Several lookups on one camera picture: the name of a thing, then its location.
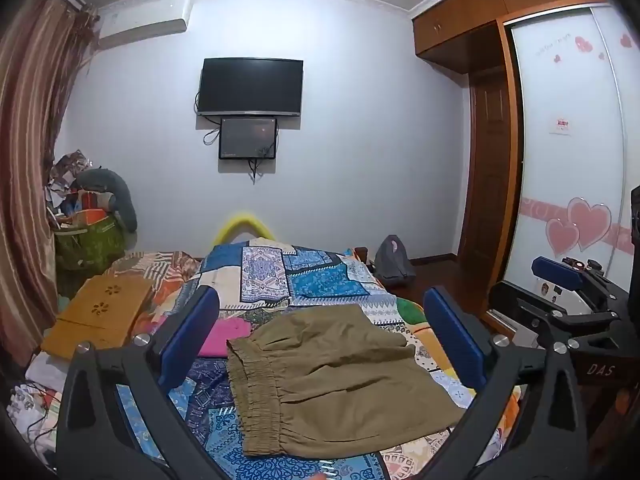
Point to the grey backpack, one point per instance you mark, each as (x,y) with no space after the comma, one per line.
(392,260)

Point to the wooden wardrobe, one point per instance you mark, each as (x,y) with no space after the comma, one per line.
(450,25)

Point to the striped brown curtain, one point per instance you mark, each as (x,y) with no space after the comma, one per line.
(35,160)

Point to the white cloth pile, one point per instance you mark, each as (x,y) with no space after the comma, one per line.
(35,400)

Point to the orange cardboard box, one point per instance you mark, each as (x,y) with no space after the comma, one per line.
(90,210)

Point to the blue patchwork bedsheet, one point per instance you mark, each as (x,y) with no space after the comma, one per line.
(305,280)

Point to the yellow foam headboard pad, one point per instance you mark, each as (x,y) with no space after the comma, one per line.
(240,222)

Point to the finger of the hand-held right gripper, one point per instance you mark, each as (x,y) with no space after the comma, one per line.
(530,312)
(556,268)

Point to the wooden lap table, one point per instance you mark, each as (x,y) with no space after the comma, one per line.
(100,310)

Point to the wooden room door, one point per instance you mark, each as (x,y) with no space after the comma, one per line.
(487,170)

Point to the white air conditioner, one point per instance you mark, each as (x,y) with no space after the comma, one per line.
(145,20)

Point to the red white door sticker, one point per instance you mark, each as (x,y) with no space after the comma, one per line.
(563,126)

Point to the dark wooden bed footboard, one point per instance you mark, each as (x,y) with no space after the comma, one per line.
(361,254)

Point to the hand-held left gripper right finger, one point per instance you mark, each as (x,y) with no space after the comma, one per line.
(456,342)

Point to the khaki pants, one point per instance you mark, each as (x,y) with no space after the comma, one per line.
(340,385)

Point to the pink cloth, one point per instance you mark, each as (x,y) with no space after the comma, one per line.
(225,335)

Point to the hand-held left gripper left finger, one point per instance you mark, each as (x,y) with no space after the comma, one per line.
(190,332)

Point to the crumpled wrapping paper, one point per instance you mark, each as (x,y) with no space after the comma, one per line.
(67,170)

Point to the small dark wall panel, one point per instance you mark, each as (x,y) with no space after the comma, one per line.
(247,139)

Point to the white heart-print sliding door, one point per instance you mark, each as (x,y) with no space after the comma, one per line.
(565,185)

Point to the black wall television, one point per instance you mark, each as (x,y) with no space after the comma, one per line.
(250,85)

